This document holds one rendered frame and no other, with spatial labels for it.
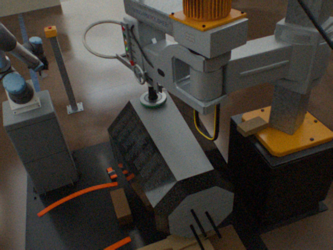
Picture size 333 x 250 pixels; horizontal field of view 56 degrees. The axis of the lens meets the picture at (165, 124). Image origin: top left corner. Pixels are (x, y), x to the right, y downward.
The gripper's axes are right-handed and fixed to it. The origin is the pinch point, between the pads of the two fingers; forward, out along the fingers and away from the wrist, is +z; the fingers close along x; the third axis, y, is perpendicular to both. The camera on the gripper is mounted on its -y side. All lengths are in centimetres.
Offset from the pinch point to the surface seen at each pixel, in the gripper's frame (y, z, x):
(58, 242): 2, 80, -115
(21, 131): -18, 20, -44
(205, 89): 105, -66, -106
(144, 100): 82, -6, -48
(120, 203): 56, 65, -97
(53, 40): 3, 22, 91
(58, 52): 7, 37, 88
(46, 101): 2.1, 12.7, -18.8
